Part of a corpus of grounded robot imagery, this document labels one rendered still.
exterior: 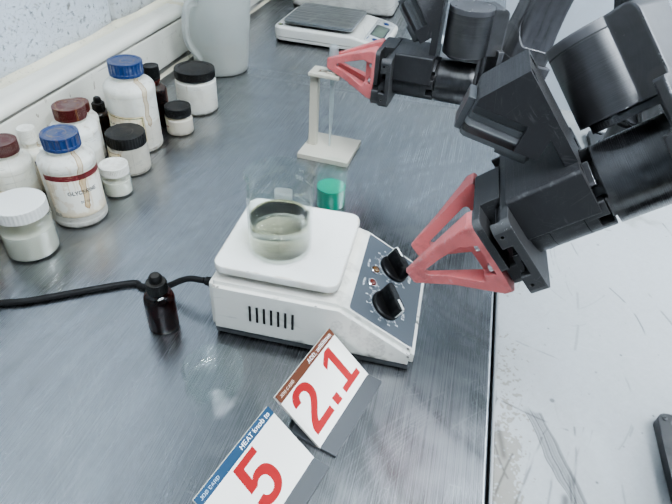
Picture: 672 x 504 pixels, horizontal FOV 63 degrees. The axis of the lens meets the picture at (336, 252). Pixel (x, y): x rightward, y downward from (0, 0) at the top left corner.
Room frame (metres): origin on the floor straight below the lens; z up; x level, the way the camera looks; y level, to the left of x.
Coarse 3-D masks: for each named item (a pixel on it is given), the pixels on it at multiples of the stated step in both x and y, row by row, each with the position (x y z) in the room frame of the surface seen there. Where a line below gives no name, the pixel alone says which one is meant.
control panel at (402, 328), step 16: (368, 240) 0.46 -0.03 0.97; (368, 256) 0.44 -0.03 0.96; (384, 256) 0.45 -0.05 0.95; (368, 272) 0.42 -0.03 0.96; (384, 272) 0.43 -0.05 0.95; (368, 288) 0.39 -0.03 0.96; (400, 288) 0.42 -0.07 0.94; (416, 288) 0.43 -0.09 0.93; (352, 304) 0.36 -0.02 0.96; (368, 304) 0.37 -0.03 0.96; (416, 304) 0.41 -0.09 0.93; (384, 320) 0.37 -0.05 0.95; (400, 320) 0.38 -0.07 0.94; (400, 336) 0.36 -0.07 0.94
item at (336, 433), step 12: (312, 348) 0.33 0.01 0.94; (360, 384) 0.32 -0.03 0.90; (372, 384) 0.32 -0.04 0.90; (348, 396) 0.31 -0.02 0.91; (360, 396) 0.31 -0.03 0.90; (372, 396) 0.31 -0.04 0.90; (288, 408) 0.27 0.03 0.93; (348, 408) 0.30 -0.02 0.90; (360, 408) 0.30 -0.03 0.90; (336, 420) 0.28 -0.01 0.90; (348, 420) 0.28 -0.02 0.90; (300, 432) 0.27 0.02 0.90; (324, 432) 0.27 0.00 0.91; (336, 432) 0.27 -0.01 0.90; (348, 432) 0.27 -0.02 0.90; (312, 444) 0.26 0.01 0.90; (324, 444) 0.26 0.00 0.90; (336, 444) 0.26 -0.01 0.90; (336, 456) 0.25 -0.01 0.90
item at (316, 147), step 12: (312, 72) 0.77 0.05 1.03; (324, 72) 0.77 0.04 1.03; (312, 84) 0.77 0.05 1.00; (312, 96) 0.77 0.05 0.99; (312, 108) 0.77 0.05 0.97; (312, 120) 0.77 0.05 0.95; (312, 132) 0.77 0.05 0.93; (312, 144) 0.77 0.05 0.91; (324, 144) 0.78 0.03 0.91; (336, 144) 0.78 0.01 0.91; (348, 144) 0.78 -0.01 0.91; (360, 144) 0.80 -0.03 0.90; (300, 156) 0.74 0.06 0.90; (312, 156) 0.74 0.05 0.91; (324, 156) 0.74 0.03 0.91; (336, 156) 0.74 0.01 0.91; (348, 156) 0.75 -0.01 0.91
